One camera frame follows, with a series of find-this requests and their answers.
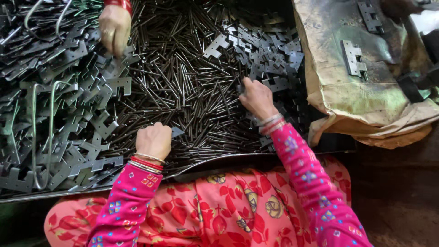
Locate black strap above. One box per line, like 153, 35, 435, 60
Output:
397, 63, 439, 104

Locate heap of thin metal pins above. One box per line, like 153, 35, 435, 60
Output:
103, 0, 295, 177

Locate small heap of hinge plates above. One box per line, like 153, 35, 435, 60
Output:
202, 12, 311, 153

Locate large heap of hinge plates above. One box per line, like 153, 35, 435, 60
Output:
0, 0, 141, 194

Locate red bangles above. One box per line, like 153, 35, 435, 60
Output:
259, 118, 287, 136
130, 156, 164, 171

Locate thin gold bangle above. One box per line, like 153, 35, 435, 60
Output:
134, 152, 166, 164

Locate person's right hand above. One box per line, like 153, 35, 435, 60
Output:
239, 77, 280, 121

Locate person's left hand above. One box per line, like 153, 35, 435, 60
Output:
135, 122, 173, 162

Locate bent steel wire hook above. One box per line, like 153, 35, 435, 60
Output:
24, 0, 75, 42
30, 80, 73, 191

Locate assembled grey metal hinge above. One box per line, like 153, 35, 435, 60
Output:
340, 39, 369, 82
357, 0, 384, 35

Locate silver bangles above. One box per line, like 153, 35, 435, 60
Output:
255, 113, 284, 127
127, 160, 163, 175

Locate dirty tan sack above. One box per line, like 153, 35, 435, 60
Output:
292, 0, 439, 150

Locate red floral garment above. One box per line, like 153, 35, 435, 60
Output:
43, 155, 352, 247

